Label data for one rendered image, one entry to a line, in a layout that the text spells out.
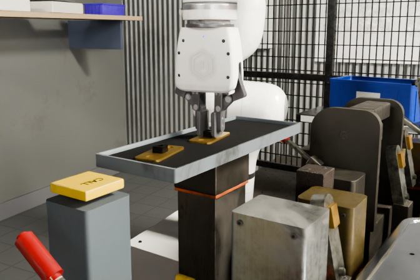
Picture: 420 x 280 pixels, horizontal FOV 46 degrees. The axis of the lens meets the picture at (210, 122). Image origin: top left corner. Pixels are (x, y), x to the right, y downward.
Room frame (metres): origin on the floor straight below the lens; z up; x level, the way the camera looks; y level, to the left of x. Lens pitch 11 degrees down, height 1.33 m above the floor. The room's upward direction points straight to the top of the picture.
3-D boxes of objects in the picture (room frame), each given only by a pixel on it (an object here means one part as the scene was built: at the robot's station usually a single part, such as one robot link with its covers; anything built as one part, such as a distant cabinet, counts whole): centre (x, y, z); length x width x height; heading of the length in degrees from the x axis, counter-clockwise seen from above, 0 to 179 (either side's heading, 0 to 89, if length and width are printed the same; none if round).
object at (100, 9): (3.80, 0.79, 1.48); 0.27 x 0.19 x 0.09; 153
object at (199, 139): (0.78, 0.00, 1.17); 0.08 x 0.04 x 0.01; 155
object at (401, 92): (1.73, -0.59, 1.10); 0.30 x 0.17 x 0.13; 47
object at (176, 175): (0.77, 0.00, 1.16); 0.37 x 0.14 x 0.02; 146
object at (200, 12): (0.78, 0.00, 1.35); 0.09 x 0.08 x 0.03; 65
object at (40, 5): (3.30, 1.05, 1.48); 0.36 x 0.34 x 0.09; 153
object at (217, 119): (0.77, -0.02, 1.20); 0.03 x 0.03 x 0.07; 65
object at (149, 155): (0.68, 0.07, 1.17); 0.08 x 0.04 x 0.01; 158
